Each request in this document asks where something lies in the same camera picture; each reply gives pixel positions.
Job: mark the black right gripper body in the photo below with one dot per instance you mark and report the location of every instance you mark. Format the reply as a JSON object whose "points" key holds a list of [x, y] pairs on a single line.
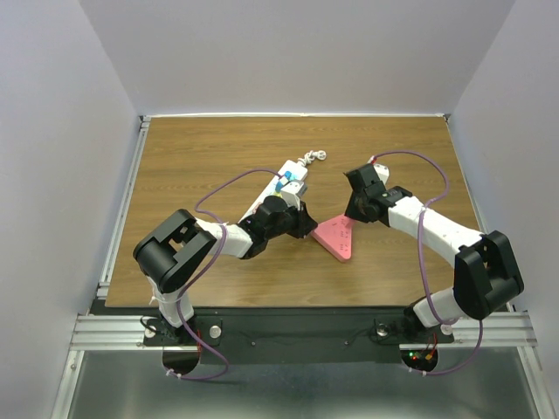
{"points": [[355, 208]]}

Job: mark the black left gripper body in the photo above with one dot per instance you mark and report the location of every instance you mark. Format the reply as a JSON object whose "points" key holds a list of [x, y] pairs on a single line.
{"points": [[286, 226]]}

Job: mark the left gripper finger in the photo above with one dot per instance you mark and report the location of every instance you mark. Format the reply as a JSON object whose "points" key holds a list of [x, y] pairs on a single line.
{"points": [[305, 218], [303, 229]]}

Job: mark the pink triangular power strip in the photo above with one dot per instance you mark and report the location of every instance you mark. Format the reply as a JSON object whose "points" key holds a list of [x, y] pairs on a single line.
{"points": [[335, 236]]}

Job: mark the blue square plug adapter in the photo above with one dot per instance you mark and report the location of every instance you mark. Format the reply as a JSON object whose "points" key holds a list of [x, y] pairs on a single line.
{"points": [[285, 179]]}

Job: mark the white multicolour power strip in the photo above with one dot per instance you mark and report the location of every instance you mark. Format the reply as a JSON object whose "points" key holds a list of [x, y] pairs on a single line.
{"points": [[289, 165]]}

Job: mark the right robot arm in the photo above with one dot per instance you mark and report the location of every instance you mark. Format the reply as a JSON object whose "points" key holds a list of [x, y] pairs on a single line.
{"points": [[486, 275]]}

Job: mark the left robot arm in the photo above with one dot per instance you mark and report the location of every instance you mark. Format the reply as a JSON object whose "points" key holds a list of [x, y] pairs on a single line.
{"points": [[170, 255]]}

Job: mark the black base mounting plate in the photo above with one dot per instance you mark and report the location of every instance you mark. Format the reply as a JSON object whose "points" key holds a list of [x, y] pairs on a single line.
{"points": [[252, 336]]}

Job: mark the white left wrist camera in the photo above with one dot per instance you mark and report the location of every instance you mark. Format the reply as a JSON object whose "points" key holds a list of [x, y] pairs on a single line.
{"points": [[292, 193]]}

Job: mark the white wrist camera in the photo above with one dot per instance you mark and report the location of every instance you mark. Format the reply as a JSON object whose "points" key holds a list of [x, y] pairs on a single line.
{"points": [[292, 193], [382, 171]]}

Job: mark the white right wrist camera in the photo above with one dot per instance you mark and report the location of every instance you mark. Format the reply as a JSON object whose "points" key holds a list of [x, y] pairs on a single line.
{"points": [[382, 171]]}

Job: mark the aluminium left side rail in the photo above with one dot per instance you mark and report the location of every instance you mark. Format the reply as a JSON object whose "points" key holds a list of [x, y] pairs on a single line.
{"points": [[112, 252]]}

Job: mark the aluminium rail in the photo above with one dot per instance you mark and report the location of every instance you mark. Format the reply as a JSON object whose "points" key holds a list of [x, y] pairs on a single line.
{"points": [[107, 333], [112, 252], [485, 172]]}

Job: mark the aluminium right side rail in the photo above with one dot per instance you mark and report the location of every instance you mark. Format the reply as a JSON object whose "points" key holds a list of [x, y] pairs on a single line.
{"points": [[485, 172]]}

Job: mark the aluminium front rail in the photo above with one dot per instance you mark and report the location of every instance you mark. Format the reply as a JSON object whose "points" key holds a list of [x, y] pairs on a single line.
{"points": [[107, 333]]}

